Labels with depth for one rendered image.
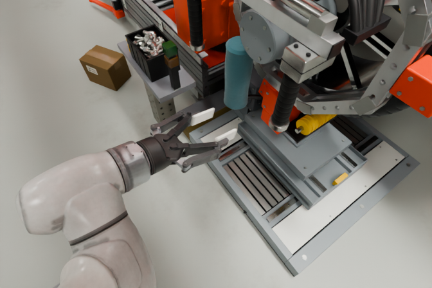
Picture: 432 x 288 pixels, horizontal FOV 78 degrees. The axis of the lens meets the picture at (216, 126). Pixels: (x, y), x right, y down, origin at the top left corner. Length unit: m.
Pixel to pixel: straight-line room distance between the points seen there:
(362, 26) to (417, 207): 1.21
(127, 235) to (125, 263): 0.04
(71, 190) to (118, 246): 0.12
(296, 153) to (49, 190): 0.97
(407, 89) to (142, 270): 0.60
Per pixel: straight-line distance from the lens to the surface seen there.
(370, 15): 0.52
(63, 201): 0.49
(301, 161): 1.21
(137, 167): 0.52
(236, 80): 0.87
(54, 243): 1.44
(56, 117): 1.83
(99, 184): 0.49
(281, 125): 0.60
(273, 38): 0.62
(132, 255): 0.50
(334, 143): 1.31
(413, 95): 0.66
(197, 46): 0.78
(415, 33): 0.61
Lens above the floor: 1.23
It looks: 53 degrees down
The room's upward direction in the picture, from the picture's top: straight up
